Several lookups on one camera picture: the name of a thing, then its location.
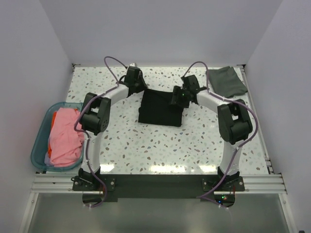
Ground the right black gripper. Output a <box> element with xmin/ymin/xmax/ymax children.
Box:
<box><xmin>169</xmin><ymin>85</ymin><xmax>190</xmax><ymax>109</ymax></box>

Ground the black t shirt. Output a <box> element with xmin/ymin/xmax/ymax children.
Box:
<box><xmin>138</xmin><ymin>89</ymin><xmax>183</xmax><ymax>127</ymax></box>

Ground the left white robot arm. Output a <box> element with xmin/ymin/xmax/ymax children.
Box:
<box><xmin>78</xmin><ymin>66</ymin><xmax>147</xmax><ymax>190</ymax></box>

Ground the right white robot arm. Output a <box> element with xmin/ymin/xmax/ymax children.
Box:
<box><xmin>171</xmin><ymin>75</ymin><xmax>253</xmax><ymax>191</ymax></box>

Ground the folded grey t shirt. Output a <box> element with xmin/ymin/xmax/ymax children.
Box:
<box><xmin>208</xmin><ymin>66</ymin><xmax>248</xmax><ymax>98</ymax></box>

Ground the pink t shirt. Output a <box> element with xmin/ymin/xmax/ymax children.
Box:
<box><xmin>49</xmin><ymin>108</ymin><xmax>84</xmax><ymax>167</ymax></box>

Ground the orange garment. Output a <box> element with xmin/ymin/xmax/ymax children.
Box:
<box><xmin>48</xmin><ymin>111</ymin><xmax>57</xmax><ymax>158</ymax></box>

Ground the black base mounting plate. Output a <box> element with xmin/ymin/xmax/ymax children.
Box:
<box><xmin>72</xmin><ymin>173</ymin><xmax>245</xmax><ymax>203</ymax></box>

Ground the lavender garment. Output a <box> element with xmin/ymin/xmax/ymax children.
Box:
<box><xmin>44</xmin><ymin>154</ymin><xmax>53</xmax><ymax>166</ymax></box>

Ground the teal plastic laundry basket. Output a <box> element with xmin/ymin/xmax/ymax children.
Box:
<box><xmin>30</xmin><ymin>102</ymin><xmax>84</xmax><ymax>172</ymax></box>

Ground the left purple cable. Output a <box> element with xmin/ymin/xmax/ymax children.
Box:
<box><xmin>74</xmin><ymin>56</ymin><xmax>128</xmax><ymax>207</ymax></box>

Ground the purple cable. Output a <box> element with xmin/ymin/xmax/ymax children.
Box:
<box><xmin>74</xmin><ymin>56</ymin><xmax>128</xmax><ymax>207</ymax></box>
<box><xmin>183</xmin><ymin>60</ymin><xmax>259</xmax><ymax>201</ymax></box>

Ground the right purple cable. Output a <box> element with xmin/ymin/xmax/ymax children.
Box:
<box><xmin>183</xmin><ymin>60</ymin><xmax>259</xmax><ymax>201</ymax></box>

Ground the aluminium frame rail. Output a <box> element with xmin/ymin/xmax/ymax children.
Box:
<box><xmin>31</xmin><ymin>173</ymin><xmax>287</xmax><ymax>194</ymax></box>

